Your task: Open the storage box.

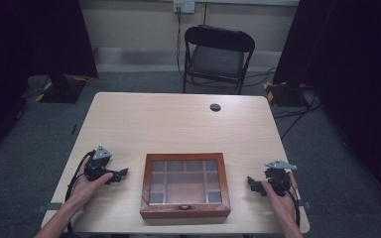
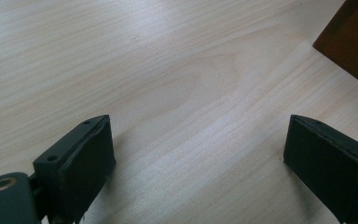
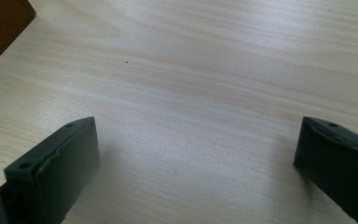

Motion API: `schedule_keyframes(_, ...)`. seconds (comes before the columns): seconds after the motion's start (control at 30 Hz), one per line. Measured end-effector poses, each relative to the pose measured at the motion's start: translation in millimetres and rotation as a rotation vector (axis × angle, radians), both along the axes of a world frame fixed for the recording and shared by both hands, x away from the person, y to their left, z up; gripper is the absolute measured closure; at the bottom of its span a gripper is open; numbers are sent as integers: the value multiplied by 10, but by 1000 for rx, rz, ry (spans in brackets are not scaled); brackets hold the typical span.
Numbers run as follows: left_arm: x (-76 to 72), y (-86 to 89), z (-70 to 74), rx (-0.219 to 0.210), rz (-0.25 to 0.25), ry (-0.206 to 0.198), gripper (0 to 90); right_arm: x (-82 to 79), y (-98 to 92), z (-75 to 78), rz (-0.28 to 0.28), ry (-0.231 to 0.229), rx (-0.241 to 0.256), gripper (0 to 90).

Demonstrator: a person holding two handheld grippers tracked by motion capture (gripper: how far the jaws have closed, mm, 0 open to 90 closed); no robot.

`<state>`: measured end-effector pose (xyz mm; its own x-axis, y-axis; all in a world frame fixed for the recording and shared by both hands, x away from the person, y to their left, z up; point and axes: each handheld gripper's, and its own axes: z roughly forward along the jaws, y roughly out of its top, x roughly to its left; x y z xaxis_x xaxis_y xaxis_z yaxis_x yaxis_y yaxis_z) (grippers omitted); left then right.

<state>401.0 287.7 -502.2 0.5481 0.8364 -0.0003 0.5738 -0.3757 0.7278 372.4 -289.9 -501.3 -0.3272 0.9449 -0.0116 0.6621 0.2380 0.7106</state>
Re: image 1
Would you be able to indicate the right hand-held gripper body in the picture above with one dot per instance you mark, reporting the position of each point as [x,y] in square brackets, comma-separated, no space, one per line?
[279,177]

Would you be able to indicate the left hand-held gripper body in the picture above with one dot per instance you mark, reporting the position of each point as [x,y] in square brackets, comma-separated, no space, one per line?
[100,163]

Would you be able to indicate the wooden box with glass lid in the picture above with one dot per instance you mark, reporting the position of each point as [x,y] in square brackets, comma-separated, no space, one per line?
[185,185]

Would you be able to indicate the person's right hand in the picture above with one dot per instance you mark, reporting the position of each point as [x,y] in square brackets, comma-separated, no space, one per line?
[281,201]

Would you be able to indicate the person's left hand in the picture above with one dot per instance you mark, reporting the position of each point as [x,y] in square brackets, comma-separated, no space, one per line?
[89,187]

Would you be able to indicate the black stand base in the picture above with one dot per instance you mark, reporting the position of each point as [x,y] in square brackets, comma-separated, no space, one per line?
[282,94]
[63,88]

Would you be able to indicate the black curtain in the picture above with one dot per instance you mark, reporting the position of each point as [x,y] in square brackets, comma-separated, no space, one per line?
[344,72]
[34,43]

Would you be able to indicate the black folding chair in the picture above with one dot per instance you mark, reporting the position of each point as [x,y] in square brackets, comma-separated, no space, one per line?
[217,58]

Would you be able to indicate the white wall socket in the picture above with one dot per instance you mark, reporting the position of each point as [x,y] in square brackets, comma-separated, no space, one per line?
[184,6]

